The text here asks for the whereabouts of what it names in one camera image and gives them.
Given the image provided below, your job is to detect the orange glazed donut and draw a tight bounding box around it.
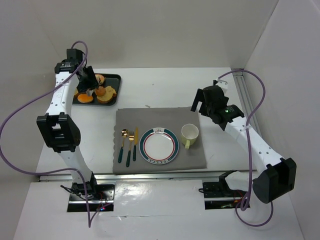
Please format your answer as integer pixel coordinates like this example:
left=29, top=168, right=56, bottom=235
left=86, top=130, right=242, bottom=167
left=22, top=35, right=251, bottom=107
left=95, top=74, right=105, bottom=86

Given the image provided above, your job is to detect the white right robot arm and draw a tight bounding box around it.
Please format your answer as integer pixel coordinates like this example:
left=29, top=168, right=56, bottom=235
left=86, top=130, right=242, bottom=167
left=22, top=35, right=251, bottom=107
left=190, top=80, right=297, bottom=204

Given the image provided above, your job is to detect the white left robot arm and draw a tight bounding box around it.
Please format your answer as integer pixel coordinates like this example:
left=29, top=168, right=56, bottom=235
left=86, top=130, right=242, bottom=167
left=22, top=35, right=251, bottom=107
left=36, top=48, right=99, bottom=195

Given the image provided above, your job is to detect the sliced bread loaf end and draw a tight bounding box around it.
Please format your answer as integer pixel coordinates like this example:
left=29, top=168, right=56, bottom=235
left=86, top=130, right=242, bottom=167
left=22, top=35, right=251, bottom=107
left=73, top=87, right=80, bottom=98

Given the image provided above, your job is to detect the bread slice with crust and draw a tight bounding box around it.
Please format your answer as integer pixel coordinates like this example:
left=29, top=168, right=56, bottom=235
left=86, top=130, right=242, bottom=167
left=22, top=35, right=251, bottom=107
left=96, top=86, right=117, bottom=104

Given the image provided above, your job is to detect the brown muffin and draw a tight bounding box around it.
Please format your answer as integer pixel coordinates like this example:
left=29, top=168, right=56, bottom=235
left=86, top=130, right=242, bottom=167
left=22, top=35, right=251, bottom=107
left=94, top=86, right=106, bottom=97

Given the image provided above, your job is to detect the orange round bun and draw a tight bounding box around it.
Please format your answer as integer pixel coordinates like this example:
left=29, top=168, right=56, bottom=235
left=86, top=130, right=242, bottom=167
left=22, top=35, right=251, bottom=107
left=77, top=93, right=94, bottom=104

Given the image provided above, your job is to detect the black food tray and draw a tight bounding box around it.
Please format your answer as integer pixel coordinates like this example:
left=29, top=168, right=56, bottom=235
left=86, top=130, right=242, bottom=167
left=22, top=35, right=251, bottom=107
left=72, top=73, right=122, bottom=106

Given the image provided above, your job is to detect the light green mug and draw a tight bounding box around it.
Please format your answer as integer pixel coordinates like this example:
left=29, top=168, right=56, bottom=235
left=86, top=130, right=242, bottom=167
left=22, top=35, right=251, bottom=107
left=181, top=123, right=199, bottom=150

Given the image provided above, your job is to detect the white plate green rim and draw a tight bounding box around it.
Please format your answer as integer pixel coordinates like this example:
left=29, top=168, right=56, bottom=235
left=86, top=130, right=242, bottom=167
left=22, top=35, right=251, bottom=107
left=138, top=127, right=180, bottom=166

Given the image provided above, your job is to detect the grey placemat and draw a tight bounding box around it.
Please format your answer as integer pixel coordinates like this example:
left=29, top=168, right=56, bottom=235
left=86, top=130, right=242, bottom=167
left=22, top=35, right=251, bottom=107
left=112, top=107, right=207, bottom=175

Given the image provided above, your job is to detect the aluminium rail right side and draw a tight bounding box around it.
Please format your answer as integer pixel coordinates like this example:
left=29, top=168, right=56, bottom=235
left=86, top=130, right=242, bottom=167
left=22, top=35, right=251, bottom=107
left=231, top=67, right=261, bottom=131

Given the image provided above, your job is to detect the aluminium rail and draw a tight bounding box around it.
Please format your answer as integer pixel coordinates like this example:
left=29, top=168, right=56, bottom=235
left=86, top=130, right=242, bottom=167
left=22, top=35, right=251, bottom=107
left=231, top=67, right=261, bottom=131
left=37, top=171, right=231, bottom=183

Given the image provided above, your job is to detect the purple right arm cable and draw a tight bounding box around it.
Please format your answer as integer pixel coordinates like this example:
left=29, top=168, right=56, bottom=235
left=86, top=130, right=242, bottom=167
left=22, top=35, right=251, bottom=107
left=217, top=69, right=275, bottom=228

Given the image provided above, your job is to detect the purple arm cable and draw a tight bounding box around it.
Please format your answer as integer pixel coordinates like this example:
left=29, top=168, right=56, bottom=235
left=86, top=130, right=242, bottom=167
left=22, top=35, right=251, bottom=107
left=217, top=69, right=275, bottom=228
left=0, top=41, right=113, bottom=229

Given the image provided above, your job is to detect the gold spoon green handle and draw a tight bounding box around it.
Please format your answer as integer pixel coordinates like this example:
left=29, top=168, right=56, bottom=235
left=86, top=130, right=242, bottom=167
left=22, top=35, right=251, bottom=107
left=117, top=129, right=129, bottom=163

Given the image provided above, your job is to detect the gold knife green handle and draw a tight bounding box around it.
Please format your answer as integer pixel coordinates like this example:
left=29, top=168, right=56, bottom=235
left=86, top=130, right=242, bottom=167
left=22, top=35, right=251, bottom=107
left=132, top=127, right=139, bottom=162

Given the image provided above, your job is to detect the gold fork green handle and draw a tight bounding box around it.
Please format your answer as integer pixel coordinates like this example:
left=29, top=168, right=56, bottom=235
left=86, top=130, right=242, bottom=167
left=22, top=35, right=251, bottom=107
left=125, top=131, right=135, bottom=168

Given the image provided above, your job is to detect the aluminium rail front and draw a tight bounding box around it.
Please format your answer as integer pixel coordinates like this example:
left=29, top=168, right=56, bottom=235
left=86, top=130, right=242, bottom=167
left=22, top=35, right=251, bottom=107
left=37, top=171, right=231, bottom=183

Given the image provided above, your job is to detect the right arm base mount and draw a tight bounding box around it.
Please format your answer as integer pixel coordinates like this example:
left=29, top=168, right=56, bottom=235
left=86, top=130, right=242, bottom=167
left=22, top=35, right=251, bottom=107
left=198, top=170, right=247, bottom=210

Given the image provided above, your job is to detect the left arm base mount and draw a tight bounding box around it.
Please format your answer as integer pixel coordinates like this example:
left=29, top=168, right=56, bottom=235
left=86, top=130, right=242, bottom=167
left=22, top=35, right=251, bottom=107
left=60, top=183, right=115, bottom=213

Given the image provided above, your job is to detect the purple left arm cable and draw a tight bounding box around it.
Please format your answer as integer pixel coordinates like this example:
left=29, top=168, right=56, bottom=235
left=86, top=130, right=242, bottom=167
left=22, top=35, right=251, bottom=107
left=0, top=41, right=113, bottom=229

